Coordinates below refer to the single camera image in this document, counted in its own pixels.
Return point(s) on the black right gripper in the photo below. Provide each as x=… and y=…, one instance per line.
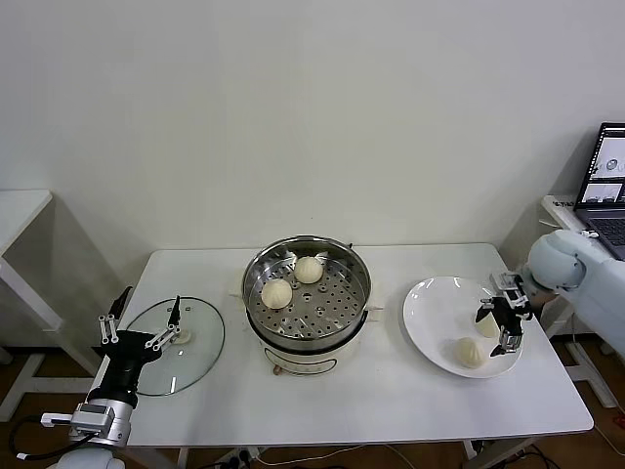
x=510, y=317

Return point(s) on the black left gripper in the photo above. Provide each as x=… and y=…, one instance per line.
x=127, y=361

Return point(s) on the white steamed baozi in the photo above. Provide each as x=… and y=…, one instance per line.
x=487, y=328
x=308, y=269
x=470, y=353
x=277, y=294

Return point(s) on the round glass pot lid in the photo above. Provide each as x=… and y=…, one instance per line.
x=200, y=342

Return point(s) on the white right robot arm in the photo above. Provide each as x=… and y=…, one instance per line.
x=556, y=264

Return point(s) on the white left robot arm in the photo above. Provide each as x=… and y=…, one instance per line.
x=122, y=425

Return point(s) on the stainless steel steamer basket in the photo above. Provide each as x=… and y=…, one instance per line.
x=337, y=303

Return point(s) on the white round plate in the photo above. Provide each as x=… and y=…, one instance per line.
x=439, y=312

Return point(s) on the white power strip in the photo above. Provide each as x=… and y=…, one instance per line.
x=241, y=456

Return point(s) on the dark open laptop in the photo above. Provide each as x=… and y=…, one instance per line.
x=605, y=161

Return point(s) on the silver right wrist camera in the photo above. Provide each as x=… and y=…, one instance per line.
x=508, y=285

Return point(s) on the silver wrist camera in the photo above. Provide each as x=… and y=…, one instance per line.
x=93, y=415
x=508, y=285

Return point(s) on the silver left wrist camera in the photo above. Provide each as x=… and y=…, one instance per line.
x=93, y=415

